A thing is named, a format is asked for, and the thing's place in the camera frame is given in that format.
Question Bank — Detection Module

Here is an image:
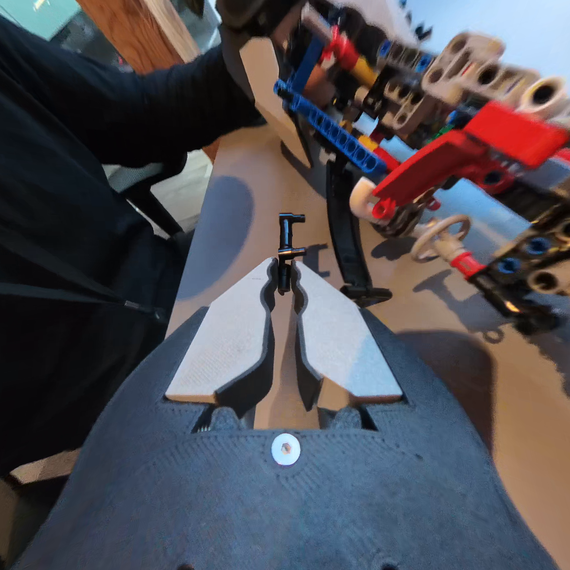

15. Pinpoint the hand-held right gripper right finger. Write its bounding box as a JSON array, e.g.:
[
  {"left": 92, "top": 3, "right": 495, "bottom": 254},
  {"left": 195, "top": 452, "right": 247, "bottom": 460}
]
[{"left": 292, "top": 260, "right": 403, "bottom": 412}]

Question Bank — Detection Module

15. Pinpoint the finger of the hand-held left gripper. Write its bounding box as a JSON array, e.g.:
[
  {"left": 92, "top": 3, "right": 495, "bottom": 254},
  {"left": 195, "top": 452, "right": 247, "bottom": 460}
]
[{"left": 240, "top": 37, "right": 313, "bottom": 169}]

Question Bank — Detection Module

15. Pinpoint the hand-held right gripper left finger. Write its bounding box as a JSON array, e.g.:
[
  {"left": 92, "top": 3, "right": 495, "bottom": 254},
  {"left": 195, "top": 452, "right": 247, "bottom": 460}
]
[{"left": 165, "top": 257, "right": 276, "bottom": 417}]

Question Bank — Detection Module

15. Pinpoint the small black brick part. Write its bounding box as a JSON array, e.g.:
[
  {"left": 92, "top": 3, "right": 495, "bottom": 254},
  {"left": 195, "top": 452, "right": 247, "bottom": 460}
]
[{"left": 277, "top": 213, "right": 308, "bottom": 295}]

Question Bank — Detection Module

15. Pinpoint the toy brick car chassis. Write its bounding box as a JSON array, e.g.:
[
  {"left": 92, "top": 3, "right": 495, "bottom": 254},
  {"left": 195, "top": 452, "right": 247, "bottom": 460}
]
[{"left": 274, "top": 0, "right": 570, "bottom": 335}]

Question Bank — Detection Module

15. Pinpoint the person's left forearm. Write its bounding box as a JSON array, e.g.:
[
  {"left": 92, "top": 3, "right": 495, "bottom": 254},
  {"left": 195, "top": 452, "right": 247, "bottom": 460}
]
[{"left": 89, "top": 45, "right": 265, "bottom": 167}]

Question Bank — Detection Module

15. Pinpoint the person's dark clothed body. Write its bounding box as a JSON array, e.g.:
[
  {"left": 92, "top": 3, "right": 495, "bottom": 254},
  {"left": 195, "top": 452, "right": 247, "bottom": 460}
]
[{"left": 0, "top": 18, "right": 192, "bottom": 477}]

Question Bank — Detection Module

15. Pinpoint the wooden post with bolts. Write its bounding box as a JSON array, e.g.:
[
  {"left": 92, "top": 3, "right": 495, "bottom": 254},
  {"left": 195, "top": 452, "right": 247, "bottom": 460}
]
[{"left": 78, "top": 0, "right": 201, "bottom": 74}]

